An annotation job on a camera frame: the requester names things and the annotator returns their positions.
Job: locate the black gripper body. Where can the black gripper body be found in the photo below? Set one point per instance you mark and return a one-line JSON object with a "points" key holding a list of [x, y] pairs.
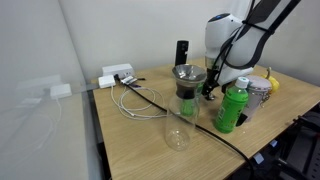
{"points": [[209, 84]]}

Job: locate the silver metal funnel filter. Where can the silver metal funnel filter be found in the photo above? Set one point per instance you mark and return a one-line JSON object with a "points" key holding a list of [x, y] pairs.
{"points": [[189, 75]]}

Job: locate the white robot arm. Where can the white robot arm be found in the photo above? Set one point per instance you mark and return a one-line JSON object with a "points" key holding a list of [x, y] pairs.
{"points": [[234, 46]]}

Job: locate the lying green plastic bottle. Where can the lying green plastic bottle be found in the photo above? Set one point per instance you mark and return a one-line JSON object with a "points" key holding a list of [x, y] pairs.
{"points": [[190, 100]]}

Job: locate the upright green plastic bottle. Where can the upright green plastic bottle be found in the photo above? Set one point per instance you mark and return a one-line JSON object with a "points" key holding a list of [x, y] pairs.
{"points": [[233, 103]]}

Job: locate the clear glass carafe bottle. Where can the clear glass carafe bottle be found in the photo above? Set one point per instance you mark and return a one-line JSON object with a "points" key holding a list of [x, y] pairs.
{"points": [[179, 128]]}

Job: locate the black cylinder device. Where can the black cylinder device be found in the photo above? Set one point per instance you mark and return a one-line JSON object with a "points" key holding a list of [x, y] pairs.
{"points": [[181, 52]]}

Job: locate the white lidded canister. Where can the white lidded canister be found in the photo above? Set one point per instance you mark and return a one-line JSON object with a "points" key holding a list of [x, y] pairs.
{"points": [[258, 91]]}

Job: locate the yellow orange mini pumpkin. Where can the yellow orange mini pumpkin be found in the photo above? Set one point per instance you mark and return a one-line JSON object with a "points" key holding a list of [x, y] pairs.
{"points": [[274, 83]]}

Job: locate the small silver plug connector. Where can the small silver plug connector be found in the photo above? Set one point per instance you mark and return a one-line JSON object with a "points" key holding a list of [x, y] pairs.
{"points": [[128, 80]]}

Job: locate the white box hub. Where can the white box hub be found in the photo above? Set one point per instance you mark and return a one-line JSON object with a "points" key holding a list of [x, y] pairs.
{"points": [[122, 70]]}

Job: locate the white power adapter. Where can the white power adapter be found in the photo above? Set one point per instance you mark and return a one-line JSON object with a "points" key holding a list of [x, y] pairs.
{"points": [[106, 81]]}

